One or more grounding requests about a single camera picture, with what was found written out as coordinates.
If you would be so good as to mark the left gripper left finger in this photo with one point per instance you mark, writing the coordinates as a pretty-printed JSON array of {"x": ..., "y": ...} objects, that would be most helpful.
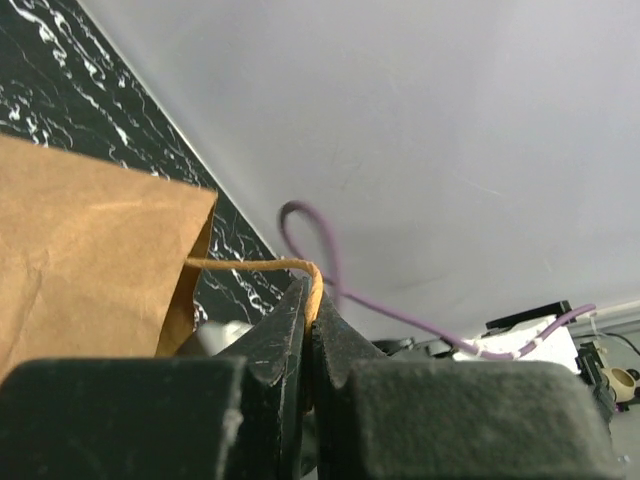
[{"x": 235, "y": 415}]

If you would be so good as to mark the brown paper bag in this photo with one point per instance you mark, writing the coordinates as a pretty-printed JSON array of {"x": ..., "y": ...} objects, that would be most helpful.
[{"x": 102, "y": 261}]

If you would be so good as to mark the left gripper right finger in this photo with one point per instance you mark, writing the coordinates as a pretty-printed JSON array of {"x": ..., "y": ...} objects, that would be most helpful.
[{"x": 382, "y": 418}]

